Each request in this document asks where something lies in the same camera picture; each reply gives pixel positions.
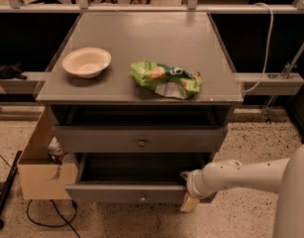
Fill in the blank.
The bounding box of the grey drawer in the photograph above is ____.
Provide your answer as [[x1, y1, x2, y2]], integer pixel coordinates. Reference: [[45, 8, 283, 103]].
[[52, 126, 227, 153], [65, 153, 211, 204]]

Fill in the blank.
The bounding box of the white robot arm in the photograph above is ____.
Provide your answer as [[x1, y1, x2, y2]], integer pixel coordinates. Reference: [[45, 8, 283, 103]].
[[180, 144, 304, 238]]

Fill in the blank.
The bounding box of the grey drawer cabinet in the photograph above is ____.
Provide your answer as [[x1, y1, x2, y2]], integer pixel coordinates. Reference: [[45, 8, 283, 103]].
[[33, 11, 244, 201]]

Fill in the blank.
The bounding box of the grey top drawer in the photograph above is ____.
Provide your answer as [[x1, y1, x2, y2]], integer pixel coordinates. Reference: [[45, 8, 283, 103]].
[[52, 126, 227, 153]]

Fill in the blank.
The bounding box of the green chip bag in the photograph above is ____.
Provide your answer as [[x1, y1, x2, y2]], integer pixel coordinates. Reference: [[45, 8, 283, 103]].
[[131, 61, 202, 99]]

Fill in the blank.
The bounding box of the crumpled can in box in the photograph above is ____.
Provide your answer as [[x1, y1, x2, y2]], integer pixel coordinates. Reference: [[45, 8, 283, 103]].
[[47, 137, 63, 157]]

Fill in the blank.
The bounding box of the wooden side box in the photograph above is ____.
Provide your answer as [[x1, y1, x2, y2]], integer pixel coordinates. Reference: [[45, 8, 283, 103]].
[[17, 109, 78, 199]]

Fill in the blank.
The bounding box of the white paper bowl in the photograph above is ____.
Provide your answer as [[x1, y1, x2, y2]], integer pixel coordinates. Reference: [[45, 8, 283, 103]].
[[62, 48, 111, 78]]

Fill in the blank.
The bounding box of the black stand leg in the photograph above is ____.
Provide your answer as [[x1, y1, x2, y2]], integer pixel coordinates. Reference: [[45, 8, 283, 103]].
[[0, 151, 22, 229]]

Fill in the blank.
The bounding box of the black floor cable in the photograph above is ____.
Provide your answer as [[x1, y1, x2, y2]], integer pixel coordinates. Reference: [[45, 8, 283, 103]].
[[26, 198, 81, 238]]

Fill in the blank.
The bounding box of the white cable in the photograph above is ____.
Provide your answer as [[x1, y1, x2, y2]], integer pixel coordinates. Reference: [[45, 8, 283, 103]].
[[240, 2, 274, 96]]

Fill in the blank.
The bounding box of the black object on rail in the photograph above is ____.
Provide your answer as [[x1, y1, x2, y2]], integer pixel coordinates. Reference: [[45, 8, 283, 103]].
[[0, 63, 27, 80]]

